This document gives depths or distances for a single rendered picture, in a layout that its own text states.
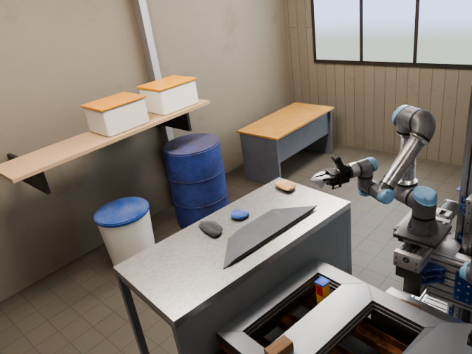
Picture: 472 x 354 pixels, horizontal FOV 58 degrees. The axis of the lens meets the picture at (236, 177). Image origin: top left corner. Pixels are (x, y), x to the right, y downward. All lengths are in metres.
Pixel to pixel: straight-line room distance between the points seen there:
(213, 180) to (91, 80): 1.50
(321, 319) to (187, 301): 0.63
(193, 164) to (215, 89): 1.48
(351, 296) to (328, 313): 0.17
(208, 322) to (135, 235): 1.88
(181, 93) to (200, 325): 2.51
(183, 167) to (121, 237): 0.89
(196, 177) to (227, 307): 2.20
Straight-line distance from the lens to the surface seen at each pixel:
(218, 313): 2.16
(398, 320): 2.24
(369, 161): 2.21
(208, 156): 4.15
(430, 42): 5.37
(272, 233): 2.38
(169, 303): 2.09
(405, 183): 2.41
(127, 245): 3.91
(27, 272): 4.52
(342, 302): 2.25
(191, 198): 4.30
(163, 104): 3.99
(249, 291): 2.25
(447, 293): 2.57
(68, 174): 4.37
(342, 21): 5.79
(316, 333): 2.10
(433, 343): 2.12
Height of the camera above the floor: 2.39
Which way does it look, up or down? 25 degrees down
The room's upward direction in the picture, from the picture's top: 8 degrees counter-clockwise
